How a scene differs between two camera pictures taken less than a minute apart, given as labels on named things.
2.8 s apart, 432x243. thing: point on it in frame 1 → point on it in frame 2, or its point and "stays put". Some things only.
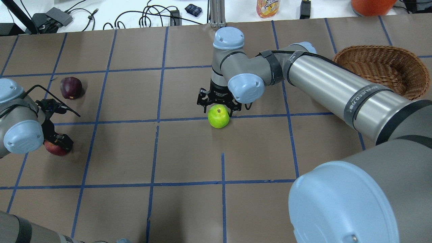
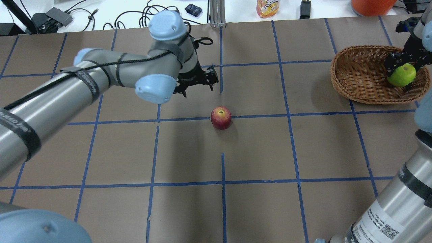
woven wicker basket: [398, 70] stays put
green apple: [218, 116] → [402, 75]
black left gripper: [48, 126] → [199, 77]
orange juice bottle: [267, 8] stays put
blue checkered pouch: [193, 9] stays put
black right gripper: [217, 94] → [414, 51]
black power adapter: [305, 9] stays put
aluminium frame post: [217, 13] stays put
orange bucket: [372, 8] stays put
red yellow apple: [54, 149] → [220, 117]
